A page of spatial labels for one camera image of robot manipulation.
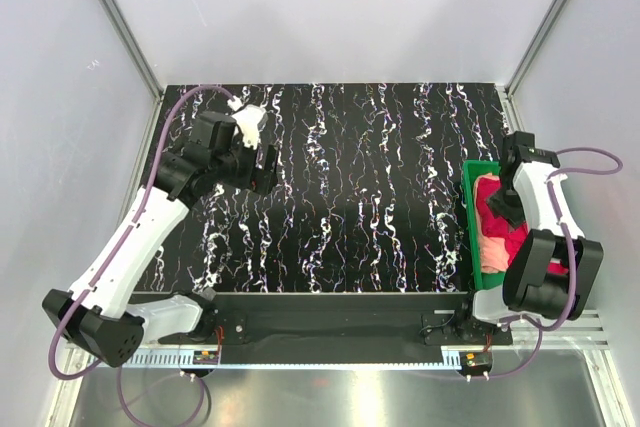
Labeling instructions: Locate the red t shirt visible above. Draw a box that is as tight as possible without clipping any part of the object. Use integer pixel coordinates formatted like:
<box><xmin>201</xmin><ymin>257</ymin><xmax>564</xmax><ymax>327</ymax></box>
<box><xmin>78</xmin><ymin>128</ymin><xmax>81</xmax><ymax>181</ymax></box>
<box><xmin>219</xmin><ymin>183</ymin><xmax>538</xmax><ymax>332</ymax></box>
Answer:
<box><xmin>472</xmin><ymin>174</ymin><xmax>571</xmax><ymax>278</ymax></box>

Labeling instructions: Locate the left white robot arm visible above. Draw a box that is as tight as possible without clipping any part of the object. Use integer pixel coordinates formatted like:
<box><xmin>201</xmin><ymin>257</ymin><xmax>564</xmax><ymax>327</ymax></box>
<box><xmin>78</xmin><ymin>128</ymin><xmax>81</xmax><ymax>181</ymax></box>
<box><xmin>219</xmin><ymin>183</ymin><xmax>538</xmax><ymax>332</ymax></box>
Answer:
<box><xmin>42</xmin><ymin>105</ymin><xmax>278</xmax><ymax>368</ymax></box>

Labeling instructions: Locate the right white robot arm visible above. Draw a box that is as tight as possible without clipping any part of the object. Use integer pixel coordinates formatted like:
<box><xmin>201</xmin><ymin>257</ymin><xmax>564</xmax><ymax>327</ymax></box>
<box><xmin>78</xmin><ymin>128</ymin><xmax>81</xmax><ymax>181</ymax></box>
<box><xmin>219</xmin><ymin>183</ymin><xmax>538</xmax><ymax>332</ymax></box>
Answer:
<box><xmin>453</xmin><ymin>131</ymin><xmax>622</xmax><ymax>344</ymax></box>

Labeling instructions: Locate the green plastic bin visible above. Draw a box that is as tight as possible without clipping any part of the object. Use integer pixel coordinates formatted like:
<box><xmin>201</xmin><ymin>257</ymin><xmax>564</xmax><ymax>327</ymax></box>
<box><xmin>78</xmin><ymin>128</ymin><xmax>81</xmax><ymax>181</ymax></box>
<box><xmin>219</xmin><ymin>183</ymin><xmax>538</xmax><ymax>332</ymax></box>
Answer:
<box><xmin>463</xmin><ymin>161</ymin><xmax>527</xmax><ymax>291</ymax></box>

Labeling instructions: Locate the peach t shirt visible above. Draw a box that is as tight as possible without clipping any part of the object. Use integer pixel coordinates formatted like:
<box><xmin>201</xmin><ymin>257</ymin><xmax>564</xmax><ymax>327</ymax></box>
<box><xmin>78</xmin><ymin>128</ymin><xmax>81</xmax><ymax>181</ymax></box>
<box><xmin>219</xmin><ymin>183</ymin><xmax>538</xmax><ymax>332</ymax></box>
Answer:
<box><xmin>478</xmin><ymin>174</ymin><xmax>521</xmax><ymax>276</ymax></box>

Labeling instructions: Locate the right orange connector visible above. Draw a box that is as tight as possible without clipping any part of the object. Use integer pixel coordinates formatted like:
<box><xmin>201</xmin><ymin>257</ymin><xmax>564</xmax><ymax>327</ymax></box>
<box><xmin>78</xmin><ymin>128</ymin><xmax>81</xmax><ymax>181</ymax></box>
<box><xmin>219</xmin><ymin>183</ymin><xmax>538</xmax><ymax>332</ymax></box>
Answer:
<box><xmin>464</xmin><ymin>351</ymin><xmax>493</xmax><ymax>368</ymax></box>

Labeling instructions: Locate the orange connector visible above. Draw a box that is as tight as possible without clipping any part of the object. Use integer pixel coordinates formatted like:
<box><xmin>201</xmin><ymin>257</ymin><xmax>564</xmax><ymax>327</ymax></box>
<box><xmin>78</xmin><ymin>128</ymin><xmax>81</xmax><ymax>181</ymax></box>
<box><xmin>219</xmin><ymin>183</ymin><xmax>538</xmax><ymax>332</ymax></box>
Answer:
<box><xmin>464</xmin><ymin>351</ymin><xmax>493</xmax><ymax>368</ymax></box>
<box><xmin>192</xmin><ymin>349</ymin><xmax>220</xmax><ymax>365</ymax></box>

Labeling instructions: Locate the left orange connector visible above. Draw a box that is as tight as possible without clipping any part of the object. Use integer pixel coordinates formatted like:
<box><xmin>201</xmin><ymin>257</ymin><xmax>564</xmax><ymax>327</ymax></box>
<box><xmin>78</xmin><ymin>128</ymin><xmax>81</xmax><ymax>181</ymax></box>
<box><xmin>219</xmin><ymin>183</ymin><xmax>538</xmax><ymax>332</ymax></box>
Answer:
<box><xmin>192</xmin><ymin>349</ymin><xmax>220</xmax><ymax>365</ymax></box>

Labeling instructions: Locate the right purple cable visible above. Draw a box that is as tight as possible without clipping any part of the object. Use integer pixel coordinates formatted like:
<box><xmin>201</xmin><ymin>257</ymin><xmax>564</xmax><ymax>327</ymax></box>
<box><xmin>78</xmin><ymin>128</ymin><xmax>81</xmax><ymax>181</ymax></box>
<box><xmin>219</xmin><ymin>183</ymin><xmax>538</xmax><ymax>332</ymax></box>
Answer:
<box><xmin>469</xmin><ymin>146</ymin><xmax>625</xmax><ymax>383</ymax></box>

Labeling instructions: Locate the purple cable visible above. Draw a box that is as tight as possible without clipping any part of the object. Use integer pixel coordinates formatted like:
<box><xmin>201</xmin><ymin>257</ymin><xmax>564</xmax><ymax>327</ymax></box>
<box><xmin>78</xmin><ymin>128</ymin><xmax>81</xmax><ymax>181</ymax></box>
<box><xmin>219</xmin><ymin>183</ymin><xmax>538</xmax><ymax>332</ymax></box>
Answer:
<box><xmin>49</xmin><ymin>84</ymin><xmax>241</xmax><ymax>426</ymax></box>
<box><xmin>469</xmin><ymin>146</ymin><xmax>625</xmax><ymax>383</ymax></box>

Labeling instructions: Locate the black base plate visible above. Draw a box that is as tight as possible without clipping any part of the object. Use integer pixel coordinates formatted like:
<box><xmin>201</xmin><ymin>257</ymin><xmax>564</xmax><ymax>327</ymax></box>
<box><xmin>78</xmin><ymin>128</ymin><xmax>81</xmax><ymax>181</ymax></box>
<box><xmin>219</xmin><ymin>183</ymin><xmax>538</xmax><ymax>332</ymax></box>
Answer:
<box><xmin>158</xmin><ymin>291</ymin><xmax>514</xmax><ymax>366</ymax></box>

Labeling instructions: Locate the aluminium rail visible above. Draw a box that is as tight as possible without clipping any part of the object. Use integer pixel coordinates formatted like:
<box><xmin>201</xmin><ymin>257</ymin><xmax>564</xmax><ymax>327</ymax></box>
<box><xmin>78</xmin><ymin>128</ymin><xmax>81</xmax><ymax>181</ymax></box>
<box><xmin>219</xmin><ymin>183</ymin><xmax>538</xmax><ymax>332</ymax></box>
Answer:
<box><xmin>64</xmin><ymin>309</ymin><xmax>611</xmax><ymax>351</ymax></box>

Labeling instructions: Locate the left aluminium frame post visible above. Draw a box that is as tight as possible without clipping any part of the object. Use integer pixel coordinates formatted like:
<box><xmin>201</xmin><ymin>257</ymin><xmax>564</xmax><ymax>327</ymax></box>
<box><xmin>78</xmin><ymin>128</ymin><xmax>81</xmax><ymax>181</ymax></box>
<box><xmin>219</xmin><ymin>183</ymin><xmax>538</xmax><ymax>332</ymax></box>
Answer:
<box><xmin>98</xmin><ymin>0</ymin><xmax>164</xmax><ymax>100</ymax></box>

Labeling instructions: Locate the aluminium frame post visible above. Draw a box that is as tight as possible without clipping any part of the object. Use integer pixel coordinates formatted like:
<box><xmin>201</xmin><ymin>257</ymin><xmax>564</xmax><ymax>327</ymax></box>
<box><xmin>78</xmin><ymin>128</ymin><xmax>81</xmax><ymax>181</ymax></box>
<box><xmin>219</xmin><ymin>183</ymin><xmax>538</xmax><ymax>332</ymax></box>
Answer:
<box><xmin>98</xmin><ymin>0</ymin><xmax>164</xmax><ymax>100</ymax></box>
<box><xmin>504</xmin><ymin>0</ymin><xmax>570</xmax><ymax>99</ymax></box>

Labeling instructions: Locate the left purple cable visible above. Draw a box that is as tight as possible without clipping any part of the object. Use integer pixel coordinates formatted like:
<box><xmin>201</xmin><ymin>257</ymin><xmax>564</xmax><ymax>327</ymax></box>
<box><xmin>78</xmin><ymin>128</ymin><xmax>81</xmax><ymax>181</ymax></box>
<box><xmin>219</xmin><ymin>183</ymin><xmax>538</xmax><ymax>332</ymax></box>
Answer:
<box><xmin>49</xmin><ymin>84</ymin><xmax>241</xmax><ymax>426</ymax></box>

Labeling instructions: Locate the right aluminium frame post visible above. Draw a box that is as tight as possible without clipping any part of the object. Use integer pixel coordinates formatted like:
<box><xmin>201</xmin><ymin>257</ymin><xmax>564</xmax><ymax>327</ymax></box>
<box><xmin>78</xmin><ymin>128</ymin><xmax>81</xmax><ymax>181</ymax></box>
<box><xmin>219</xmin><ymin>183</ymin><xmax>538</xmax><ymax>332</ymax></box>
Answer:
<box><xmin>504</xmin><ymin>0</ymin><xmax>570</xmax><ymax>99</ymax></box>

